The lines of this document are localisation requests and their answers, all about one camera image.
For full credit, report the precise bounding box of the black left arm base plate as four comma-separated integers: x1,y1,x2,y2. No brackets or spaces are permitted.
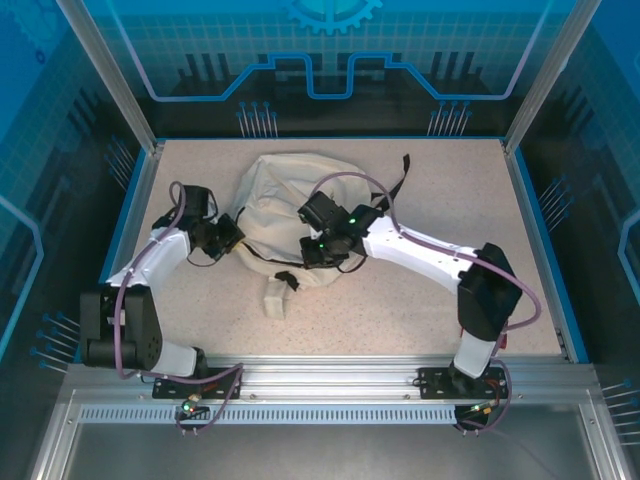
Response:
152,367,246,401

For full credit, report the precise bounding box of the aluminium and blue side rail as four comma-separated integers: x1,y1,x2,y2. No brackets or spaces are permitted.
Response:
502,142,591,364
74,142,166,364

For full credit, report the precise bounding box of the aluminium frame post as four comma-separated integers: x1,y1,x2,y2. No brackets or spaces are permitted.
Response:
54,0,166,154
502,0,604,154

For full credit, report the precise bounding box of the grey metal lower tray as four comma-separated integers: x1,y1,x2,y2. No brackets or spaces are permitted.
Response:
29,389,629,480

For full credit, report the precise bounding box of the cream canvas backpack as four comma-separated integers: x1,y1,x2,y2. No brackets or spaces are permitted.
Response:
234,152,411,319

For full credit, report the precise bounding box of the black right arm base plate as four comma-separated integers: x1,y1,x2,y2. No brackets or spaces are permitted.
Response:
417,366,509,400

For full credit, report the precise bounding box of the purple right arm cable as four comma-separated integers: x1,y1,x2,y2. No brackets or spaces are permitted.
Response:
312,171,544,436

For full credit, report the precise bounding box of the aluminium front rail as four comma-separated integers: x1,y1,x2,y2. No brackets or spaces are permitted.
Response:
64,354,599,407

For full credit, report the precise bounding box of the grey slotted cable duct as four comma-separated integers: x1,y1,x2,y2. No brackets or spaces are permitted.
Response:
78,405,459,426

